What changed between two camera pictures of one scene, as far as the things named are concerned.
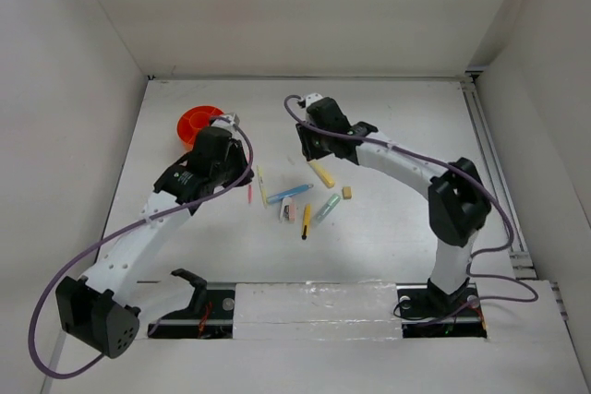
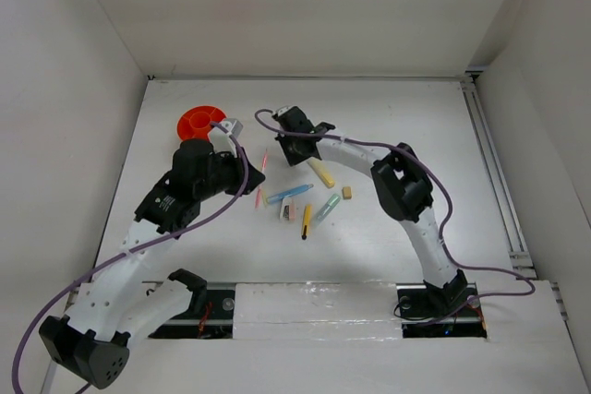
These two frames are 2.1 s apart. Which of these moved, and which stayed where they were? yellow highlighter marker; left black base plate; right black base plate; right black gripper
Moved: right black gripper
Stayed: yellow highlighter marker; left black base plate; right black base plate
